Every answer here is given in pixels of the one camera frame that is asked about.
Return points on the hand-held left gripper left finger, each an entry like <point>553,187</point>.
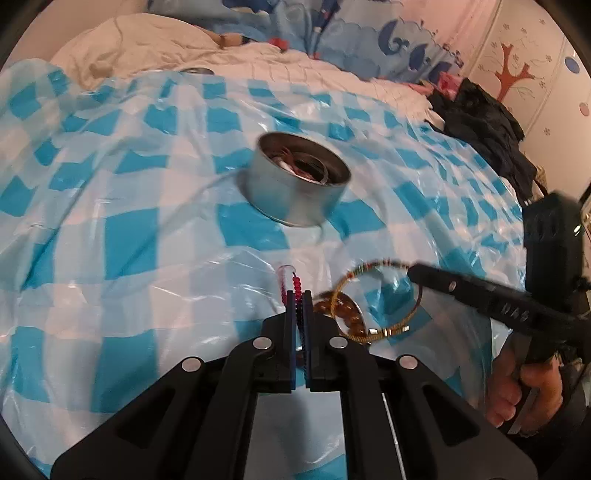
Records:
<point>291,341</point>

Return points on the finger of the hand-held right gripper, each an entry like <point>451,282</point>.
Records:
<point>461,290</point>

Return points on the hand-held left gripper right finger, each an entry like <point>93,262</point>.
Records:
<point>309,350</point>

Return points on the thin gold bangle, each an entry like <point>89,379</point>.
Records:
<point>390,332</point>

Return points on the round metal tin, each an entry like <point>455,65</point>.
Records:
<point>286,198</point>

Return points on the person's right hand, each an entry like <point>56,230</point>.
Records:
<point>503,387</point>

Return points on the black clothes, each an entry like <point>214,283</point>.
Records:
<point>485,120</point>

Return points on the blue checked plastic sheet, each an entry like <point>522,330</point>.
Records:
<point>138,221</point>

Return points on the pink cloth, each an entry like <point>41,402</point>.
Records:
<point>445,83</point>

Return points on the blue whale print bedding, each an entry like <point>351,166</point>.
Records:
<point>360,37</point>

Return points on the metal tin lid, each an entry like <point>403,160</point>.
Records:
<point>198,70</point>

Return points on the small brown object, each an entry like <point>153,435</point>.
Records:
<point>228,40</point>

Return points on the white quilt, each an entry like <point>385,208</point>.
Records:
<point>138,41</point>

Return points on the tree wall sticker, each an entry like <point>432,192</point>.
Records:
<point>508,69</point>

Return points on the blue round wall sticker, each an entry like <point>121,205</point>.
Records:
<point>572,63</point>

